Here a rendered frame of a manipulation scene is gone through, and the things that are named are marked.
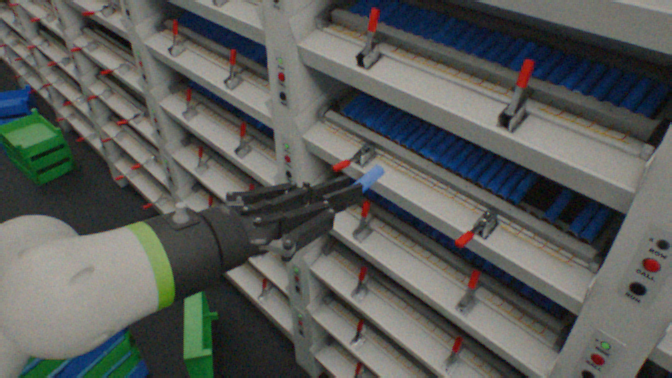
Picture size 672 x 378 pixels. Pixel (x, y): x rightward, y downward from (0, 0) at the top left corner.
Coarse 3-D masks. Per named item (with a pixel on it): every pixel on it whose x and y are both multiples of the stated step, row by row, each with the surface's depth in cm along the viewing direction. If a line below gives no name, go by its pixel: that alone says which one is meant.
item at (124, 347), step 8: (128, 336) 149; (120, 344) 147; (128, 344) 150; (112, 352) 145; (120, 352) 148; (104, 360) 143; (112, 360) 146; (96, 368) 142; (104, 368) 145; (88, 376) 140; (96, 376) 143
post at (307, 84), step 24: (264, 0) 92; (288, 0) 87; (312, 0) 89; (264, 24) 96; (288, 24) 90; (288, 48) 93; (312, 72) 98; (312, 96) 101; (288, 120) 104; (312, 168) 111; (288, 264) 137; (312, 288) 135; (312, 336) 147; (312, 360) 155
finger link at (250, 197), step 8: (280, 184) 66; (288, 184) 66; (296, 184) 67; (232, 192) 63; (240, 192) 63; (248, 192) 63; (256, 192) 64; (264, 192) 64; (272, 192) 65; (280, 192) 65; (232, 200) 62; (248, 200) 63; (256, 200) 64
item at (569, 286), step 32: (320, 96) 102; (352, 96) 107; (320, 128) 104; (384, 160) 94; (384, 192) 93; (416, 192) 88; (576, 192) 80; (448, 224) 83; (512, 256) 76; (544, 256) 75; (544, 288) 75; (576, 288) 71
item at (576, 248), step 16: (352, 128) 98; (384, 144) 93; (400, 160) 92; (416, 160) 89; (432, 176) 88; (448, 176) 85; (464, 192) 83; (480, 192) 82; (496, 208) 80; (512, 208) 79; (528, 224) 76; (544, 224) 76; (528, 240) 76; (560, 240) 73; (576, 240) 73; (576, 256) 73; (592, 256) 71
